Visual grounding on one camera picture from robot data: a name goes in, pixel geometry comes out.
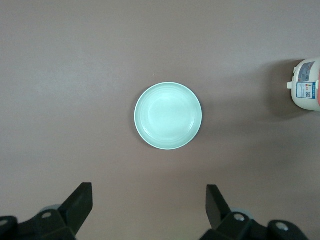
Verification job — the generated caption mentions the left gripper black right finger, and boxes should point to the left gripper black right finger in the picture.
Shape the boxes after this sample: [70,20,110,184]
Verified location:
[199,184,309,240]

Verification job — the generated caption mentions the brown table cover mat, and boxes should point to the brown table cover mat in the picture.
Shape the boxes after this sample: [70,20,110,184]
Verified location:
[0,0,320,240]

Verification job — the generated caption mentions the pale green round plate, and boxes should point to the pale green round plate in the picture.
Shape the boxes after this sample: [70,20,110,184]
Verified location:
[133,82,203,151]

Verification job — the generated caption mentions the cream rice cooker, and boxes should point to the cream rice cooker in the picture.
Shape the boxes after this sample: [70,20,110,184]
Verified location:
[286,56,320,113]

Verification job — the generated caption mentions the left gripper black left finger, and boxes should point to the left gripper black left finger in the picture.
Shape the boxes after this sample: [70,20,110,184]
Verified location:
[0,182,94,240]

